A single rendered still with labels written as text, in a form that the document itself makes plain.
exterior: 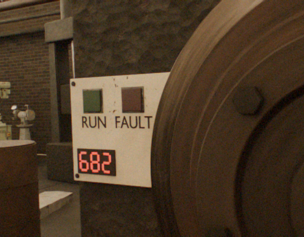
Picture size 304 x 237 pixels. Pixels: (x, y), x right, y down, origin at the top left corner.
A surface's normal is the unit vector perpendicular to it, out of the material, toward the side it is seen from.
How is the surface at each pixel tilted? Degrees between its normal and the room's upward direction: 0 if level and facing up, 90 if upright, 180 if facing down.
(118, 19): 90
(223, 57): 90
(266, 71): 90
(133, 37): 90
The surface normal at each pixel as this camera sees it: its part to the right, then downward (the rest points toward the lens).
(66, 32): -0.64, 0.06
